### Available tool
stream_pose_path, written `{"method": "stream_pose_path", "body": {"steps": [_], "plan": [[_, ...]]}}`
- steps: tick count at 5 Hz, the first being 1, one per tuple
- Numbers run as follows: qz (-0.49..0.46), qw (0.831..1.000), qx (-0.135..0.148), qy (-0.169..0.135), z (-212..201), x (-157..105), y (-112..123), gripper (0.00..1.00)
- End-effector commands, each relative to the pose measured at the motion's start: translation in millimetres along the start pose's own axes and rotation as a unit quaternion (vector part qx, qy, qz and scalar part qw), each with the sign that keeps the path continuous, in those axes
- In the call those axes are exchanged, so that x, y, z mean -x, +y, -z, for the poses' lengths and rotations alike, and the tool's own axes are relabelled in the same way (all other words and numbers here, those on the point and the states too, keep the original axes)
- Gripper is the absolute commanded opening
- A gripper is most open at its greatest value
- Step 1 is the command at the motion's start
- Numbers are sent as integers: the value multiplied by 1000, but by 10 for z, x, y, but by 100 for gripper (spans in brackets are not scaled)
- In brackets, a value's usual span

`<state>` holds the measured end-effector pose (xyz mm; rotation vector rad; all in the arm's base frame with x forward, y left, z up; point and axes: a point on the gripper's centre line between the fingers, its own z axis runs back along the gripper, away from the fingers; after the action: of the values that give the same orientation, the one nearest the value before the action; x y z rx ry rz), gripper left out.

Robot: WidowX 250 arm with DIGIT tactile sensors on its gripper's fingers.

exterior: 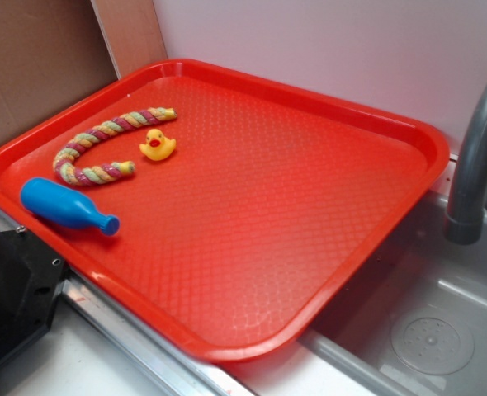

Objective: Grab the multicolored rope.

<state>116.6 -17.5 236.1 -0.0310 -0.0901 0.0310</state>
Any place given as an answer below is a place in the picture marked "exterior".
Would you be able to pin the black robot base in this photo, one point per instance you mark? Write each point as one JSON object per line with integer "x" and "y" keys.
{"x": 31, "y": 276}

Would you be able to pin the red plastic tray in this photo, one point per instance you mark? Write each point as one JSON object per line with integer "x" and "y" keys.
{"x": 272, "y": 200}

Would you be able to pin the yellow rubber duck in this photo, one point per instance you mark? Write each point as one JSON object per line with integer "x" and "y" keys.
{"x": 157, "y": 147}

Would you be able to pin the blue toy bottle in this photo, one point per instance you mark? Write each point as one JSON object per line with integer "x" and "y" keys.
{"x": 65, "y": 207}

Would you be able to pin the grey plastic sink basin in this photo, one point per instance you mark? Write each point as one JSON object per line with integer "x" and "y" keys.
{"x": 412, "y": 321}

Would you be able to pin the grey sink faucet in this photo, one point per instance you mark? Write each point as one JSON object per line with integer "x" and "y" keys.
{"x": 468, "y": 195}

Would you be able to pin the brown cardboard panel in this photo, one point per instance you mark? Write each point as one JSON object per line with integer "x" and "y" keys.
{"x": 55, "y": 53}

